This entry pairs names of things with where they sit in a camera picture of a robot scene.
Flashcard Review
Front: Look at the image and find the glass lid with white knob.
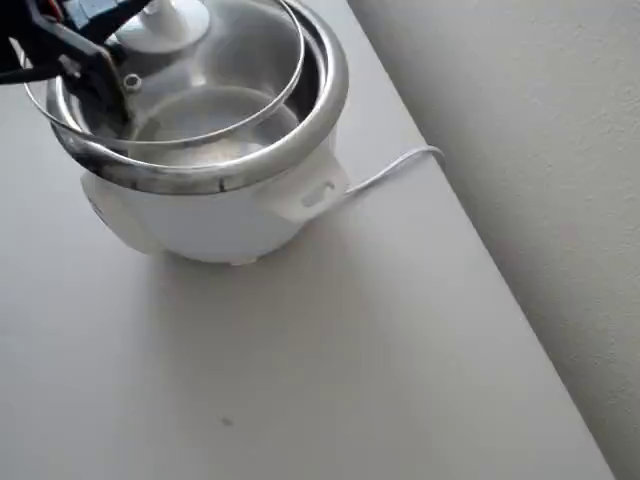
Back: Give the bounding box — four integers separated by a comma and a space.
22, 0, 308, 147

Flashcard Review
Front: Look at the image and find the white round container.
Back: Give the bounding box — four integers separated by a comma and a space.
47, 0, 352, 267

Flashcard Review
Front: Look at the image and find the stainless steel inner pot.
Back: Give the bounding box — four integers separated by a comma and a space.
48, 19, 327, 169

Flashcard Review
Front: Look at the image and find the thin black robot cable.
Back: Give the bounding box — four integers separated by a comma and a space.
0, 65, 69, 86

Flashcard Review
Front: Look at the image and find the white power cable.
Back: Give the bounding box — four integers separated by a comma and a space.
344, 145, 448, 198

